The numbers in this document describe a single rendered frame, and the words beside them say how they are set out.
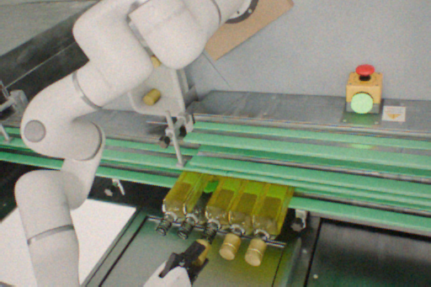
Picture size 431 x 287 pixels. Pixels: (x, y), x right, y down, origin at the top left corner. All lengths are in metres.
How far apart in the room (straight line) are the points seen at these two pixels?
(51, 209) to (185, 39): 0.39
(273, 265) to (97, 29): 0.66
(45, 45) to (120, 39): 1.12
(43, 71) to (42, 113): 1.04
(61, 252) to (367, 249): 0.70
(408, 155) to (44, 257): 0.71
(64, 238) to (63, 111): 0.23
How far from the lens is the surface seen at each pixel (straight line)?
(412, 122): 0.96
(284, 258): 1.03
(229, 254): 0.90
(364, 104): 0.94
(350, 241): 1.12
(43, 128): 0.79
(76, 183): 0.89
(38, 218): 0.81
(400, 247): 1.12
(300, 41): 1.00
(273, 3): 0.96
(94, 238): 1.22
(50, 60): 1.86
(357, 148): 0.91
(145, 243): 1.15
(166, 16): 0.71
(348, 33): 0.98
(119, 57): 0.74
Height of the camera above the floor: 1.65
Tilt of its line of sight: 47 degrees down
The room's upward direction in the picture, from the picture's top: 146 degrees counter-clockwise
